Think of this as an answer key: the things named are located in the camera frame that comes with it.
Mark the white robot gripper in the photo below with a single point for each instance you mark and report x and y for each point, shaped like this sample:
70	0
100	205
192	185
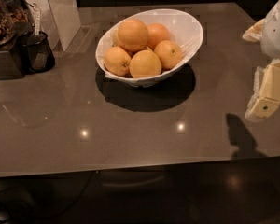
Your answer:
276	32

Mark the white oval bowl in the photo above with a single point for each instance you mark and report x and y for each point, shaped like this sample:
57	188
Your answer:
184	29

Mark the right orange with stem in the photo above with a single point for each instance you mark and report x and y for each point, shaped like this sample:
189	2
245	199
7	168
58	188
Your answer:
169	53

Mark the white standing board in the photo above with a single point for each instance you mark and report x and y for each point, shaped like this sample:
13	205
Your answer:
59	20

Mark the black mesh cup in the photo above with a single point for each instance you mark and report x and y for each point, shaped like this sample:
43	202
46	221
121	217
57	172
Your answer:
36	52

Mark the white tag in cup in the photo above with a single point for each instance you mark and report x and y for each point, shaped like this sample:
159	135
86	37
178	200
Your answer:
37	13

